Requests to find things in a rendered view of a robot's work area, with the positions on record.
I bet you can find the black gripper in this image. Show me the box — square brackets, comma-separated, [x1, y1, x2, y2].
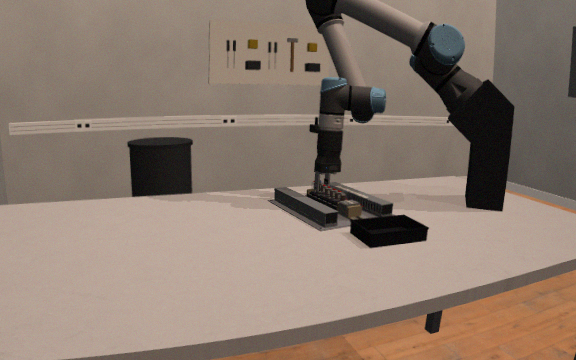
[309, 114, 344, 191]

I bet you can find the grey relay panel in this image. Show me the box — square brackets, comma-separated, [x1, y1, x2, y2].
[268, 182, 394, 231]

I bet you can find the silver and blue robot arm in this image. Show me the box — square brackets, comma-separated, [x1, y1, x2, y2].
[306, 0, 483, 123]

